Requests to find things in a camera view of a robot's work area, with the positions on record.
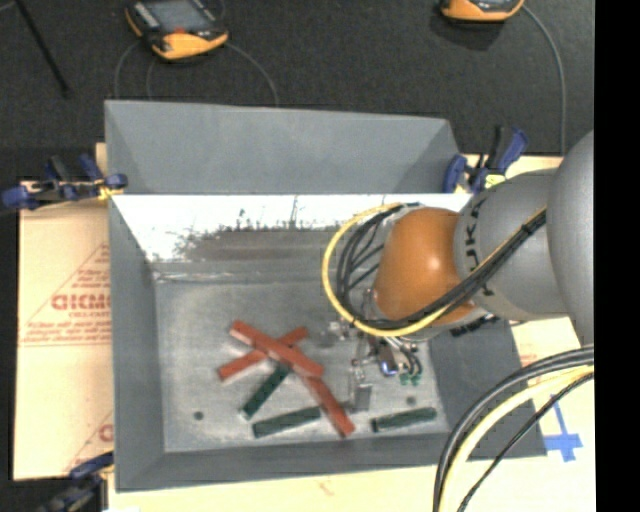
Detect dark green flat block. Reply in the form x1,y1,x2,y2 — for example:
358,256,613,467
241,364,292,421
251,405,323,440
370,406,439,435

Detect grey metal bin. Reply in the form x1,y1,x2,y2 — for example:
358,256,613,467
103,99,547,492

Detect red-brown flat block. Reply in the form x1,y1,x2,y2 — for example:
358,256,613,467
299,374,357,439
229,319,326,379
216,326,310,383

